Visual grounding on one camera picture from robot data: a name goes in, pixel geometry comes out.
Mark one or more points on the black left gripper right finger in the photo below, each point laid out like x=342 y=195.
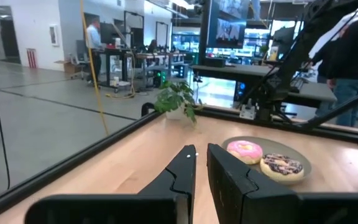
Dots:
x=232 y=186

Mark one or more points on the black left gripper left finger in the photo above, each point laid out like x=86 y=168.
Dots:
x=179 y=183

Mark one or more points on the large pink frosted donut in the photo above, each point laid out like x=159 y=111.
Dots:
x=244 y=152

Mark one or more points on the large chocolate drizzle donut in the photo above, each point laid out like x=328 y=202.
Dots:
x=281 y=168

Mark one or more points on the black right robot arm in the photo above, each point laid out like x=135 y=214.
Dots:
x=291 y=62

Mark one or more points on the grey round plate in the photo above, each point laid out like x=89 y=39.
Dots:
x=278 y=146

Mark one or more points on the green potted plant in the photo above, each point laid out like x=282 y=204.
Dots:
x=172 y=96

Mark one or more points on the computer tower blue lights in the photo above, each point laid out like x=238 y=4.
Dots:
x=240 y=90

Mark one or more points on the computer tower green lights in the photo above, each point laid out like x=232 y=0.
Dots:
x=159 y=77

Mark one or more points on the black standing desk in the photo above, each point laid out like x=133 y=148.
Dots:
x=109 y=68

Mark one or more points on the person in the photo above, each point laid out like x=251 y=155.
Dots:
x=93 y=37
x=152 y=46
x=353 y=46

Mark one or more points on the cardboard box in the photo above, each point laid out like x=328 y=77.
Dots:
x=70 y=67

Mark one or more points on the grey office chair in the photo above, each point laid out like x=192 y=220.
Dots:
x=81 y=49

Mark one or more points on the red white striped sign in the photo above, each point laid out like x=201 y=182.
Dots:
x=32 y=58

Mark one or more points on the white mounting bracket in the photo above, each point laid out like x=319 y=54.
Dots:
x=247 y=112

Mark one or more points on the large wall display screen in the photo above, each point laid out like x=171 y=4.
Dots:
x=228 y=31

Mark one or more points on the framed wall picture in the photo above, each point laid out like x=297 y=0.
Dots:
x=54 y=35

